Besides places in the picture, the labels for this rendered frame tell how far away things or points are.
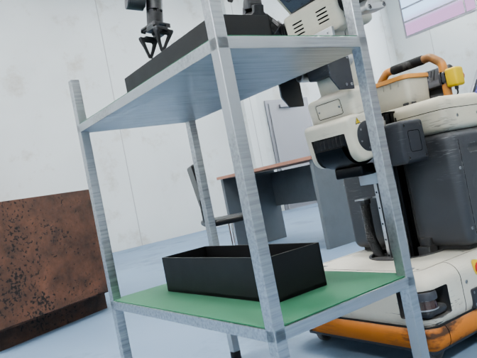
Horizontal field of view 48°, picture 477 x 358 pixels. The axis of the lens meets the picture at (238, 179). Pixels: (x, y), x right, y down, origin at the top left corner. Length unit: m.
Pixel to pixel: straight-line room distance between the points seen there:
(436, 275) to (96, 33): 7.98
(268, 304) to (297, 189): 4.41
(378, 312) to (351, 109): 0.67
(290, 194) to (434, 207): 3.67
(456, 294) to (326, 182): 2.74
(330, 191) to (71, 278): 2.15
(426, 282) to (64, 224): 2.38
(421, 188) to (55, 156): 6.95
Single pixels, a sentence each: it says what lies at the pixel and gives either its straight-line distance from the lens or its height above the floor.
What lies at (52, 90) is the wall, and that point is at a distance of 8.65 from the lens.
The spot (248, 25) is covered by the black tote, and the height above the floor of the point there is 1.03.
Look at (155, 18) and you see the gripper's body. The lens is 1.92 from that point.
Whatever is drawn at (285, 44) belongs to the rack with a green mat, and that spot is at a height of 0.93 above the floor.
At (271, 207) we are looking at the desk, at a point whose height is 0.35.
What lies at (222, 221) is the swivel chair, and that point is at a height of 0.42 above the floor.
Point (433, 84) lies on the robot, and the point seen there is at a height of 0.88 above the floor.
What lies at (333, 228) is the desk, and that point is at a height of 0.15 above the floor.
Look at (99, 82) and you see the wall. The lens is 8.93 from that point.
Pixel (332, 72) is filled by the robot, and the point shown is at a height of 0.94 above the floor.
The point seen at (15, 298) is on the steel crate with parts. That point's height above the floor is 0.27.
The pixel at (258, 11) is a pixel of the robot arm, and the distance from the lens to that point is 2.05.
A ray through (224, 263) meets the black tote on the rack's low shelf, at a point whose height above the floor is 0.45.
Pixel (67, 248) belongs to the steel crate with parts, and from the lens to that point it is 3.50.
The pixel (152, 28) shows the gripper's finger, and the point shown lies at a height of 1.21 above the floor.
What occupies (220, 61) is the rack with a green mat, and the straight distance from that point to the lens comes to 1.10.
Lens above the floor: 0.64
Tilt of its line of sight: 1 degrees up
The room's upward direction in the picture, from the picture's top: 11 degrees counter-clockwise
